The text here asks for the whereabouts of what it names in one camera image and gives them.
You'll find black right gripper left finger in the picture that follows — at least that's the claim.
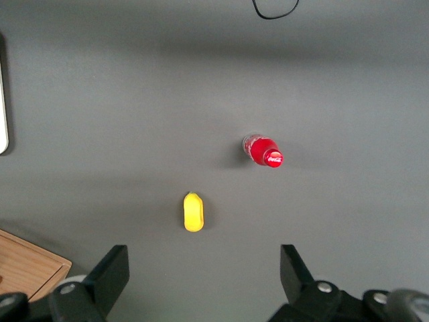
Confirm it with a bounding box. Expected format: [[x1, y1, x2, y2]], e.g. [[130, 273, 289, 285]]
[[48, 244, 131, 322]]

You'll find white plastic tray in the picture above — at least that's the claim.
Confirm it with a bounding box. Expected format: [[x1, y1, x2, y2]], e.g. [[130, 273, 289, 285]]
[[0, 33, 10, 156]]

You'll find black cable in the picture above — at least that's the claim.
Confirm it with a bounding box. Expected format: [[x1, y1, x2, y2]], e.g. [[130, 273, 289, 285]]
[[251, 0, 300, 19]]

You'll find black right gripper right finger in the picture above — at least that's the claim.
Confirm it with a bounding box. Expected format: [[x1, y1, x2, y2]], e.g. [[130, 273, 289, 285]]
[[280, 244, 365, 322]]

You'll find red Coca-Cola bottle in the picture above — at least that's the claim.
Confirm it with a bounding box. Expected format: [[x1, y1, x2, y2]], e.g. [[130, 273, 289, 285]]
[[241, 132, 285, 170]]

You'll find yellow toy banana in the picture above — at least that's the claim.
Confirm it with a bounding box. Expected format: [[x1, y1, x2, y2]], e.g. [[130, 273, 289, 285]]
[[182, 191, 206, 233]]

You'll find wooden board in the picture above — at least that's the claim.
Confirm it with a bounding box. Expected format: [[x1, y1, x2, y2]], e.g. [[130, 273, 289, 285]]
[[0, 229, 72, 303]]

